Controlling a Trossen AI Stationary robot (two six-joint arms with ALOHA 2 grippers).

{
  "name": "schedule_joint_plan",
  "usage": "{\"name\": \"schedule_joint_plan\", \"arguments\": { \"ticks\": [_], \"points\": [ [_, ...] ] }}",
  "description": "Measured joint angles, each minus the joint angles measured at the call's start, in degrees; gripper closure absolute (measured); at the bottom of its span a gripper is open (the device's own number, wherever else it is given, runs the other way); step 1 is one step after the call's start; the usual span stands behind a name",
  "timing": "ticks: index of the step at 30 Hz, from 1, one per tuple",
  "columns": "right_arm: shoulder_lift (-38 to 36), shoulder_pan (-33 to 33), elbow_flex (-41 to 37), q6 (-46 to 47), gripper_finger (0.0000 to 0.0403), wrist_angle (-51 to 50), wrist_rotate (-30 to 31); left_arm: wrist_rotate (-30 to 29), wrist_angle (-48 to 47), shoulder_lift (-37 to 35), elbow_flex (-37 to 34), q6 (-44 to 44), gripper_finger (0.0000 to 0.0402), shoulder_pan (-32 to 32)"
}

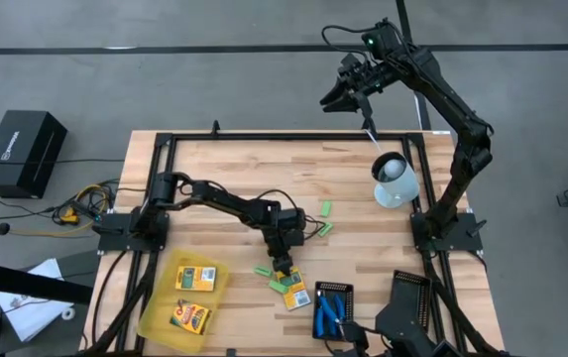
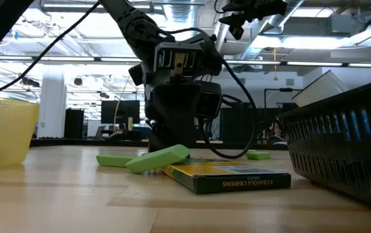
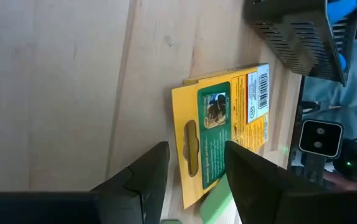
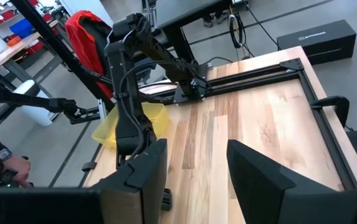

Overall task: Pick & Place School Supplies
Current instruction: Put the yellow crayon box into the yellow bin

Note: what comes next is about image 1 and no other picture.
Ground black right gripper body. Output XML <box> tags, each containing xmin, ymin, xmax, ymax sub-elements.
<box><xmin>336</xmin><ymin>52</ymin><xmax>389</xmax><ymax>98</ymax></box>

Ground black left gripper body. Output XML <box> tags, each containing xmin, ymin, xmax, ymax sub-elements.
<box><xmin>270</xmin><ymin>242</ymin><xmax>297</xmax><ymax>269</ymax></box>

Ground yellow crayon box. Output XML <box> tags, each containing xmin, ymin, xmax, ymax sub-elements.
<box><xmin>169</xmin><ymin>298</ymin><xmax>213</xmax><ymax>336</ymax></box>
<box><xmin>173</xmin><ymin>265</ymin><xmax>218</xmax><ymax>293</ymax></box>
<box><xmin>273</xmin><ymin>266</ymin><xmax>312</xmax><ymax>312</ymax></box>

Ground black mesh basket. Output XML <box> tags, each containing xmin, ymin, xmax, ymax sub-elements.
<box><xmin>391</xmin><ymin>270</ymin><xmax>434</xmax><ymax>331</ymax></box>
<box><xmin>311</xmin><ymin>281</ymin><xmax>355</xmax><ymax>343</ymax></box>

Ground white desk lamp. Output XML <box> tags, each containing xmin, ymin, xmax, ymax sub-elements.
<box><xmin>370</xmin><ymin>151</ymin><xmax>421</xmax><ymax>210</ymax></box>

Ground yellow translucent plastic tray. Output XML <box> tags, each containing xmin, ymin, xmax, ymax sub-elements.
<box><xmin>137</xmin><ymin>247</ymin><xmax>231</xmax><ymax>355</ymax></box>

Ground white papers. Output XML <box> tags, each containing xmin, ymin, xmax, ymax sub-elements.
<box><xmin>0</xmin><ymin>257</ymin><xmax>74</xmax><ymax>343</ymax></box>

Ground black bar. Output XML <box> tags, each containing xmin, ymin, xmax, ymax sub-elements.
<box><xmin>0</xmin><ymin>259</ymin><xmax>94</xmax><ymax>306</ymax></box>

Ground black box with white logo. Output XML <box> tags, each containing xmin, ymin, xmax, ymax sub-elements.
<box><xmin>0</xmin><ymin>109</ymin><xmax>69</xmax><ymax>200</ymax></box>

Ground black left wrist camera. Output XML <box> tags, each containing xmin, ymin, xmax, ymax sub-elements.
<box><xmin>279</xmin><ymin>207</ymin><xmax>308</xmax><ymax>232</ymax></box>

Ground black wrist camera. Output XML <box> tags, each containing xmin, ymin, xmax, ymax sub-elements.
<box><xmin>361</xmin><ymin>19</ymin><xmax>403</xmax><ymax>60</ymax></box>
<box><xmin>279</xmin><ymin>207</ymin><xmax>308</xmax><ymax>232</ymax></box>

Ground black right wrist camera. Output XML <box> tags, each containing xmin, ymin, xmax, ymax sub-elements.
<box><xmin>361</xmin><ymin>19</ymin><xmax>403</xmax><ymax>60</ymax></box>

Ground white lamp cable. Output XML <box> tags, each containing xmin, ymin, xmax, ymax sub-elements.
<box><xmin>362</xmin><ymin>127</ymin><xmax>387</xmax><ymax>156</ymax></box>

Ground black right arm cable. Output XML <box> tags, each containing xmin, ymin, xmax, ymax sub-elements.
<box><xmin>320</xmin><ymin>24</ymin><xmax>372</xmax><ymax>57</ymax></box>

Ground black floor cable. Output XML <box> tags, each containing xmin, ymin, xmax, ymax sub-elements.
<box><xmin>0</xmin><ymin>157</ymin><xmax>126</xmax><ymax>166</ymax></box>

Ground yellow cable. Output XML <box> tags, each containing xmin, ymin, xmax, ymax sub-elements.
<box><xmin>8</xmin><ymin>182</ymin><xmax>111</xmax><ymax>238</ymax></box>

